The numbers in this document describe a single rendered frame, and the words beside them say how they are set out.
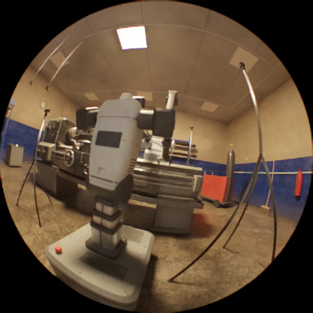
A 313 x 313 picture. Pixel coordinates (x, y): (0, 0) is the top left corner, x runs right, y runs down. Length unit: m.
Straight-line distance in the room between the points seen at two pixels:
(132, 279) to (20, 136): 5.19
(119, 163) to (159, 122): 0.23
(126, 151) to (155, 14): 2.60
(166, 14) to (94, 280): 3.16
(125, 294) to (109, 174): 0.53
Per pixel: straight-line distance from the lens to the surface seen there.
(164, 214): 1.37
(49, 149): 2.11
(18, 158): 3.91
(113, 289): 0.58
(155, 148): 1.44
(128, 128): 0.47
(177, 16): 2.67
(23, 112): 5.30
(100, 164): 0.50
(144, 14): 2.75
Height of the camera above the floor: 0.78
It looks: 5 degrees up
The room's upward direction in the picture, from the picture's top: 9 degrees clockwise
